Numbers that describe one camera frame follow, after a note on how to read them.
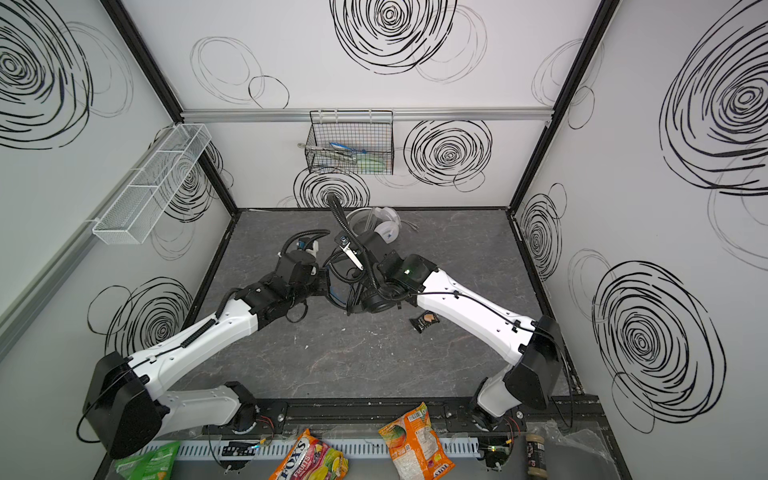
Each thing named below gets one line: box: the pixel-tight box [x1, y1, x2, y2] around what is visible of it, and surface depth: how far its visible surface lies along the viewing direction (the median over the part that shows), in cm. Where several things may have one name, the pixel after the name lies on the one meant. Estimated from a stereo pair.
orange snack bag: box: [378, 402, 456, 480], surface depth 69 cm
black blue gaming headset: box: [326, 250, 410, 316], surface depth 74 cm
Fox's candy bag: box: [269, 429, 349, 480], surface depth 67 cm
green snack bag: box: [114, 441, 181, 480], surface depth 66 cm
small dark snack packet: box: [409, 310, 440, 334], surface depth 91 cm
